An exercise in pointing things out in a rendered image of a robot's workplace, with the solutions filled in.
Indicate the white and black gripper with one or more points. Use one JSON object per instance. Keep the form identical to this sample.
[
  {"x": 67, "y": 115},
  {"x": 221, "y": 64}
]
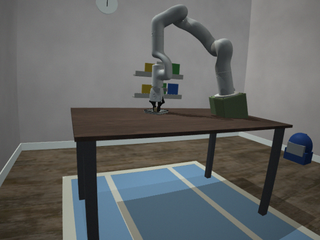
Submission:
[{"x": 156, "y": 95}]

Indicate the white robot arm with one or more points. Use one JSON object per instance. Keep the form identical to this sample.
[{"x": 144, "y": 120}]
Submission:
[{"x": 222, "y": 49}]

